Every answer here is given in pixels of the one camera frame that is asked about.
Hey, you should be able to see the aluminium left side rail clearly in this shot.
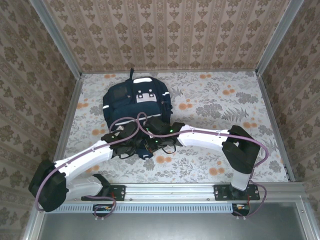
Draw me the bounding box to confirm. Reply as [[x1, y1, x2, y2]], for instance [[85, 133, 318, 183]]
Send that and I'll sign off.
[[46, 74, 84, 183]]

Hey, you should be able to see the slotted grey cable duct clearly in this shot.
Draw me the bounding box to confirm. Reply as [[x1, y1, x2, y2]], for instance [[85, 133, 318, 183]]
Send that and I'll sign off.
[[45, 202, 236, 214]]

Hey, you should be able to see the aluminium rail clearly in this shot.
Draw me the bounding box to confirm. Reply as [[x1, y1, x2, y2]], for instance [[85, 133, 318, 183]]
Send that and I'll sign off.
[[81, 69, 258, 75], [256, 72, 297, 183], [46, 74, 84, 183]]

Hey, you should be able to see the aluminium left corner post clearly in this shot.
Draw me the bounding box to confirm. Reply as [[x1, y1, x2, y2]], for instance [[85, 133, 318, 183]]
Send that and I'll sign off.
[[28, 0, 83, 79]]

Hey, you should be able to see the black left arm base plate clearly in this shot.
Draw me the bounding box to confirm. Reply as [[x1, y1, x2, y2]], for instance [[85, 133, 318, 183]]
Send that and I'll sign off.
[[81, 184, 126, 202]]

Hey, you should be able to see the aluminium corner post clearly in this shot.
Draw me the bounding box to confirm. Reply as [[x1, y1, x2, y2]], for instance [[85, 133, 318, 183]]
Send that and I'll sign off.
[[256, 0, 305, 76], [28, 0, 83, 79]]

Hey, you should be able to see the grey metal panel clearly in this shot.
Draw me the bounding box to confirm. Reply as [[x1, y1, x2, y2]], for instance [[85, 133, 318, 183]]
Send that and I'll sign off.
[[37, 202, 310, 240]]

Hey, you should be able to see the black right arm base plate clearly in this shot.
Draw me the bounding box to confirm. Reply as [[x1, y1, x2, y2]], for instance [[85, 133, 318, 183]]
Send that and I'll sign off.
[[213, 184, 260, 201]]

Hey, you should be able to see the aluminium right side rail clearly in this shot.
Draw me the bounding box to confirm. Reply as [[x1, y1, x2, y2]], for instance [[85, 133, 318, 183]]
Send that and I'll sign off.
[[256, 72, 297, 183]]

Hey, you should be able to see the aluminium right corner post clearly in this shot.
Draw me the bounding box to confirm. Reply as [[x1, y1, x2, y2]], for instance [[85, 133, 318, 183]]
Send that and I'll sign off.
[[256, 0, 305, 76]]

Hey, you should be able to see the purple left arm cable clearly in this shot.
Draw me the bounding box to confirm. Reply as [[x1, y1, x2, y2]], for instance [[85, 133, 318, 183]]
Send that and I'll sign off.
[[34, 112, 148, 221]]

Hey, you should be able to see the aluminium back rail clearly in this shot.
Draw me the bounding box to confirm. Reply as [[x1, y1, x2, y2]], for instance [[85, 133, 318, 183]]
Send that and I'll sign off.
[[81, 69, 258, 75]]

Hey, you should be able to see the navy blue student backpack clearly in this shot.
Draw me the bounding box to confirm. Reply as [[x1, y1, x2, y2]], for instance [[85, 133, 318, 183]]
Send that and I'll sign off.
[[102, 67, 174, 160]]

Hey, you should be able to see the aluminium front frame beam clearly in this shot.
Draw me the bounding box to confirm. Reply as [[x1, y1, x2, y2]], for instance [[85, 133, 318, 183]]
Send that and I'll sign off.
[[37, 181, 306, 201]]

